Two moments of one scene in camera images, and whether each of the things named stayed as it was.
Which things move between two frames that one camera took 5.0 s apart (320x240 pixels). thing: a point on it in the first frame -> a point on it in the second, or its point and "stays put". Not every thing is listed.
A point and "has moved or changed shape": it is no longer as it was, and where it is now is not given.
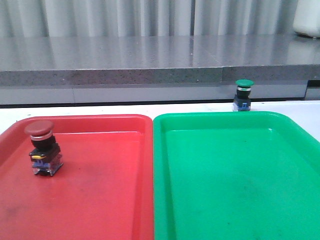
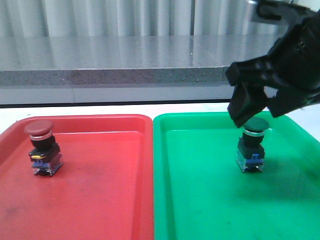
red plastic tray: [103, 191] stays put
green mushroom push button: [242, 102] has moved or changed shape
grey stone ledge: [156, 69] stays put
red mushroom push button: [45, 154] stays put
